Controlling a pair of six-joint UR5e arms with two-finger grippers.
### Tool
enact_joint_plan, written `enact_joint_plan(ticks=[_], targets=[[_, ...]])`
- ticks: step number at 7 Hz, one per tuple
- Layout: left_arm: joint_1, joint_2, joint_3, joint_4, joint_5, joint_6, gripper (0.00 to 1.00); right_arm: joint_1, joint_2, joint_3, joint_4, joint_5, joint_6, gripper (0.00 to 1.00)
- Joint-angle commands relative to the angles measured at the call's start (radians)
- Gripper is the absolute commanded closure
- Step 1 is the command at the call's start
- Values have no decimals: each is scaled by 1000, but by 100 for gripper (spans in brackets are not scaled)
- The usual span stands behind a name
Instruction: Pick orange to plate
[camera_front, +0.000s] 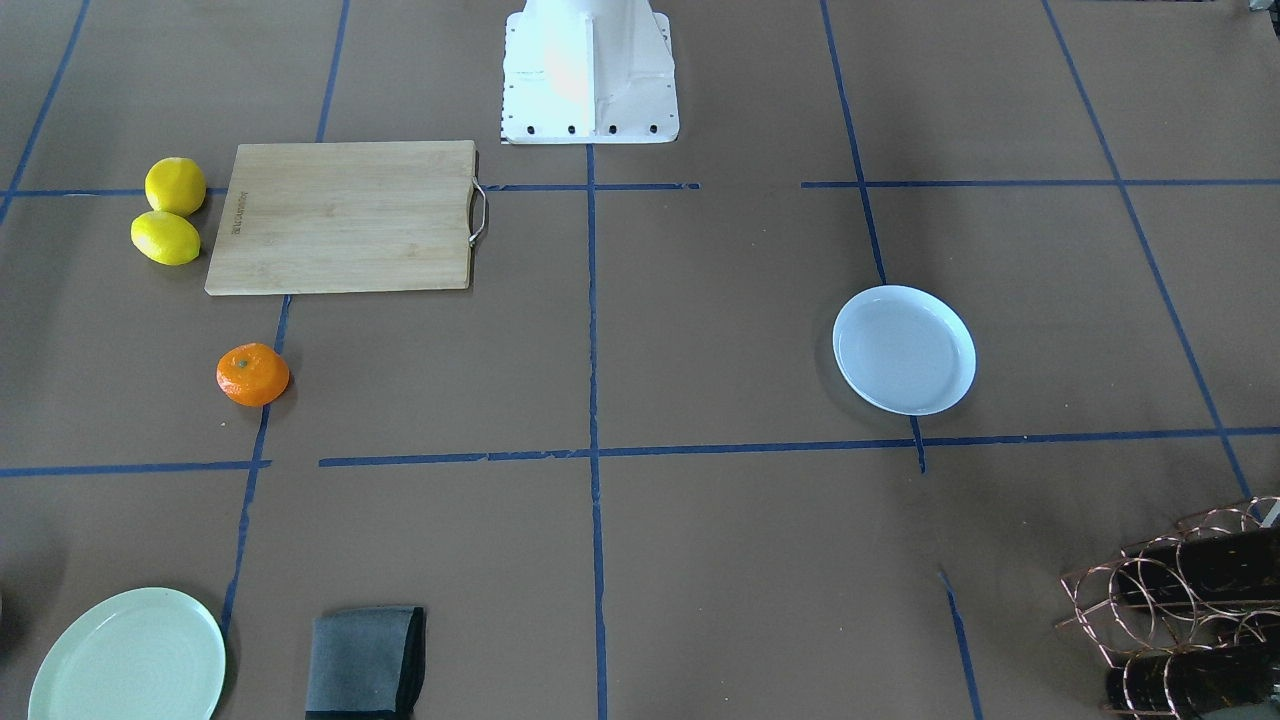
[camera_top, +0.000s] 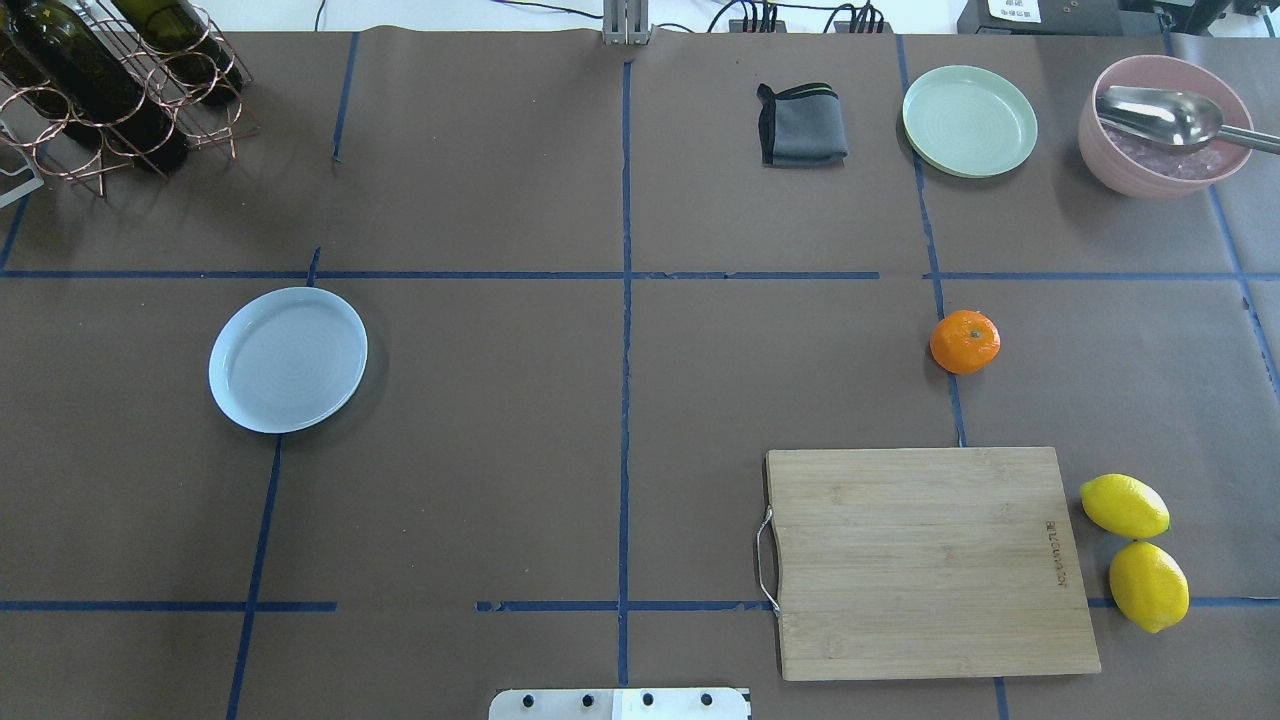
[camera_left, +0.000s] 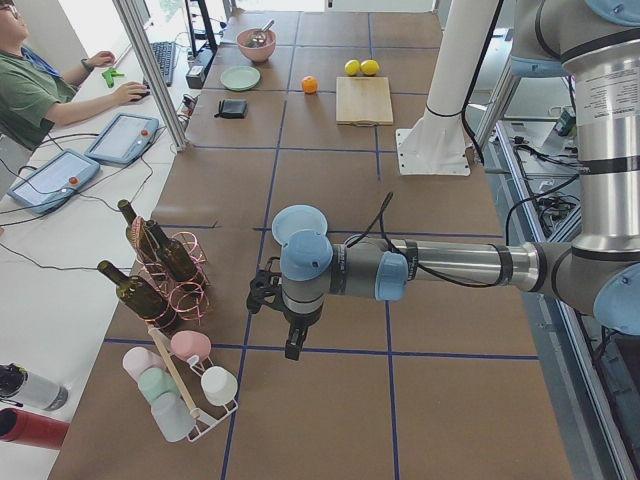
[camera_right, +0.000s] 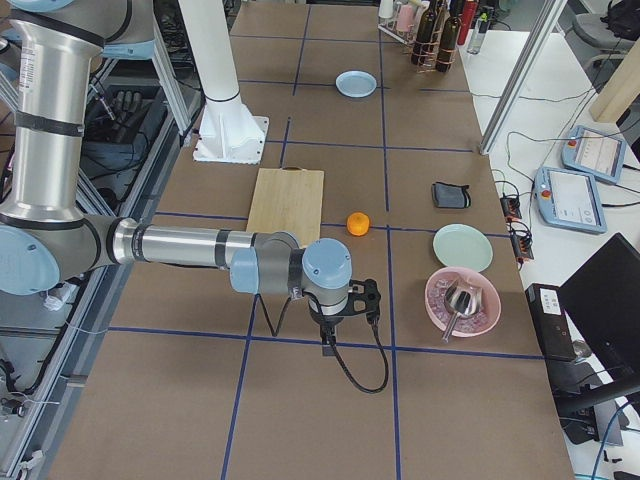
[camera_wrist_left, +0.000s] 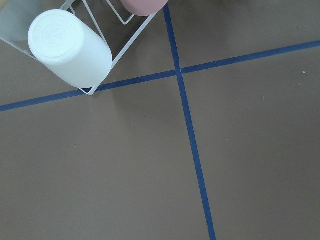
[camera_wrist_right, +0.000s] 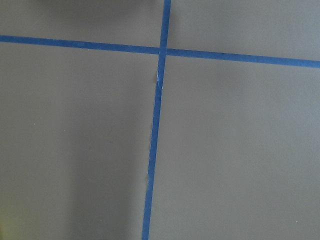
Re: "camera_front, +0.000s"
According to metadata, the light blue plate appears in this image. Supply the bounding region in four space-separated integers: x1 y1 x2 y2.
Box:
831 284 978 416

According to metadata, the light green plate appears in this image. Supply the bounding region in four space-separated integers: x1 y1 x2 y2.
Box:
27 587 227 719

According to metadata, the bamboo cutting board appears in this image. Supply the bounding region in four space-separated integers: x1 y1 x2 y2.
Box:
205 140 488 297

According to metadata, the orange mandarin fruit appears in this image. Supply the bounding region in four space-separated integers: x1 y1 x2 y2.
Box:
215 343 291 407

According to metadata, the folded grey cloth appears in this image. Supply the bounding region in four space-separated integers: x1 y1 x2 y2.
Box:
303 605 428 719

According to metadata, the lower yellow lemon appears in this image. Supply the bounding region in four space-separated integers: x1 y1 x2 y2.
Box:
131 210 202 266

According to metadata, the yellow lemon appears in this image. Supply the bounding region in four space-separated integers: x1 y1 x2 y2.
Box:
131 210 202 266
143 158 209 217

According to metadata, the upper yellow lemon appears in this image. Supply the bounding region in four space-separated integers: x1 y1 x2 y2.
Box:
143 158 209 217

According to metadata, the dark wine bottle lower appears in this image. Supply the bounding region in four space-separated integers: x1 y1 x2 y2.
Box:
1105 642 1279 719

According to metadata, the dark wine bottle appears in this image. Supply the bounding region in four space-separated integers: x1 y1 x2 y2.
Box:
1105 642 1279 719
1115 527 1279 609

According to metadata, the dark wine bottle upper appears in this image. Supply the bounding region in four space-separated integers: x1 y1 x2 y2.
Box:
1115 527 1279 609

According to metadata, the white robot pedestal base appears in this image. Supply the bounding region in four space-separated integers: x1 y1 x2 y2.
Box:
500 1 681 145

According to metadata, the copper wire bottle rack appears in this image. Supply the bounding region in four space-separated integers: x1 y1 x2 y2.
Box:
1059 496 1279 719

